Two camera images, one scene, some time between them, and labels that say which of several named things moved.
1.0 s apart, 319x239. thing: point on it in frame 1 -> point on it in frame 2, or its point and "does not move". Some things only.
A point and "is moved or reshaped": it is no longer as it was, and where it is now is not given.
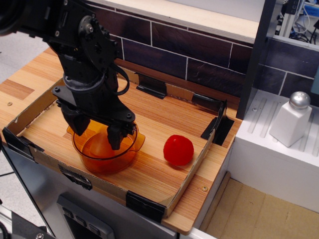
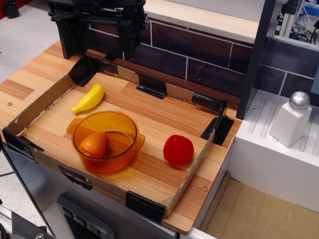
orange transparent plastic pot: x=93 y=150 does not move
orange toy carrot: x=99 y=146 is moved or reshaped
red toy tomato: x=178 y=150 does not move
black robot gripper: x=96 y=97 -> x=71 y=17
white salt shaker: x=290 y=124 does not move
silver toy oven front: x=72 y=210 does not move
